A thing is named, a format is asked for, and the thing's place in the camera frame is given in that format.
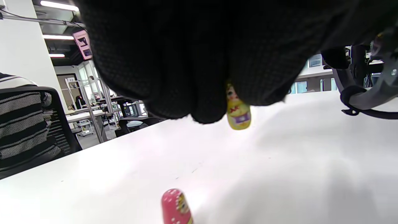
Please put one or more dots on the ceiling light strip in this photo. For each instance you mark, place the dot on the ceiling light strip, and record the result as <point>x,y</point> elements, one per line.
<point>59,5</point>
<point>58,37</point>
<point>57,55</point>

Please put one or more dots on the yellow Russian doll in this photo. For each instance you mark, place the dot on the yellow Russian doll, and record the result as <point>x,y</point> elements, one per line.
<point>238,115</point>

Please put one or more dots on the black round tracking controller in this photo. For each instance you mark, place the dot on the black round tracking controller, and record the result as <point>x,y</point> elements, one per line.
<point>370,96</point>

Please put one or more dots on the person's left hand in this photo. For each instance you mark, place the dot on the person's left hand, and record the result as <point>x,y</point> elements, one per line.
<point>202,46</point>

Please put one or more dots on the hanging display screen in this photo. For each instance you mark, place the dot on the hanging display screen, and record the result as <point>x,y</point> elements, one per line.
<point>83,45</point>

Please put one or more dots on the background computer monitor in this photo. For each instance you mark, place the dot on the background computer monitor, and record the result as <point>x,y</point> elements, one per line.
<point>135,109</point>

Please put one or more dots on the red Russian doll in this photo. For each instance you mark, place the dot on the red Russian doll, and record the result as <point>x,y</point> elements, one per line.
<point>175,207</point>

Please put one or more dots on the white background desk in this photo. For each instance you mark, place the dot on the white background desk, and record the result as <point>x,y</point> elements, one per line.
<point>84,116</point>

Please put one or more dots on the person's right hand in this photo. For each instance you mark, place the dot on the person's right hand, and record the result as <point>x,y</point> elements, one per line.
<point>335,57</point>

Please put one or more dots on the black mesh office chair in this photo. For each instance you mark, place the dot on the black mesh office chair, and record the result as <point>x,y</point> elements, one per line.
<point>67,137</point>

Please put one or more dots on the dark background chair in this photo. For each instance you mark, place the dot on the dark background chair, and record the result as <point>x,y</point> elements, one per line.
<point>136,124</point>

